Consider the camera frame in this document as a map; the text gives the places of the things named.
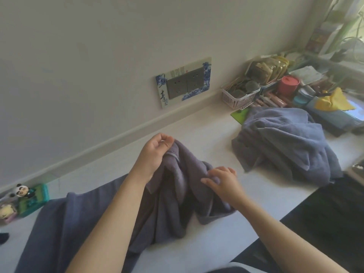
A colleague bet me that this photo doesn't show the grey double wall socket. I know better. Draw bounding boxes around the grey double wall socket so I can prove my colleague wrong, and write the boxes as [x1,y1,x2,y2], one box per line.
[166,68,201,99]

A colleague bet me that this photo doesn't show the pink tubes bundle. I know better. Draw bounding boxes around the pink tubes bundle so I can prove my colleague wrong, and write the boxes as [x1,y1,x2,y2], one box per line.
[254,92,293,108]

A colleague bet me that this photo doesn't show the stack of books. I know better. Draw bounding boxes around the stack of books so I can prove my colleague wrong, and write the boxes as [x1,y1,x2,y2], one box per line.
[306,21,339,54]

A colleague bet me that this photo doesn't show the blue white decorative socket frame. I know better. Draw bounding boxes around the blue white decorative socket frame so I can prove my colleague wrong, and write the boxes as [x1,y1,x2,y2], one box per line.
[155,57,212,109]

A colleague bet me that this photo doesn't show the panda figurine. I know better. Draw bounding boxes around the panda figurine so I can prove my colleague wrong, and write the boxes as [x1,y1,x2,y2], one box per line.
[14,184,31,199]

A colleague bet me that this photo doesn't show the yellow cloth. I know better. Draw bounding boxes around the yellow cloth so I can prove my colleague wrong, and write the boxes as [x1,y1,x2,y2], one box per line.
[315,87,356,112]

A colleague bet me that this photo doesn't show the green toy box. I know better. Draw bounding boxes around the green toy box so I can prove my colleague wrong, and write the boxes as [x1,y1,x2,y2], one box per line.
[18,184,50,218]

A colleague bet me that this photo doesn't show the crumpled grey-blue towel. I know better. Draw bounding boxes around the crumpled grey-blue towel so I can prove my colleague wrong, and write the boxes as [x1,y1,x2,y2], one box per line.
[231,106,344,187]

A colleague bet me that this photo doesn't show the teal tissue box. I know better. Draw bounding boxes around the teal tissue box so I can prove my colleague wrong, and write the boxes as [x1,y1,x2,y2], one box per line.
[306,95,364,134]

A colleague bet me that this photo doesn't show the yellow plush toy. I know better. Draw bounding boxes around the yellow plush toy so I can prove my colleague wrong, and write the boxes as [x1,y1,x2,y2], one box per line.
[0,202,18,225]

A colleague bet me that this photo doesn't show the person's left hand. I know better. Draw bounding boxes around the person's left hand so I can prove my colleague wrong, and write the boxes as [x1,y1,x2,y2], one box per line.
[133,133,175,186]

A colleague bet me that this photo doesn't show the green mat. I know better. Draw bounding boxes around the green mat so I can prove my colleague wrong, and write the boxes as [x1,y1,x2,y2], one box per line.
[230,108,252,123]

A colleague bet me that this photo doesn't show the person's right forearm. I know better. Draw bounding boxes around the person's right forearm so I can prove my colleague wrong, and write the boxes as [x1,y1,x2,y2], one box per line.
[235,196,351,273]

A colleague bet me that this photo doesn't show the red round container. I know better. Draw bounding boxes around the red round container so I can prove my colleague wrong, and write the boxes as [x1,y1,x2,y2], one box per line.
[278,75,301,97]

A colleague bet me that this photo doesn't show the person's right hand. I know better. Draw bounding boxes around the person's right hand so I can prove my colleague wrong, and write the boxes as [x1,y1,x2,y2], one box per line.
[200,167,246,209]

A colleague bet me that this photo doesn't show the person's left forearm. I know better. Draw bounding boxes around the person's left forearm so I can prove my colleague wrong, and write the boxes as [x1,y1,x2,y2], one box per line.
[65,167,163,273]

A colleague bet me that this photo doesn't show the long grey-blue towel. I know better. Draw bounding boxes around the long grey-blue towel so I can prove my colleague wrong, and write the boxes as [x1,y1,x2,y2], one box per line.
[15,139,237,273]

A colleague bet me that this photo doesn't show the white plastic basket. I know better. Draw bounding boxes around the white plastic basket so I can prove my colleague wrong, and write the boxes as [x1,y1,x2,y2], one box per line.
[221,80,261,111]

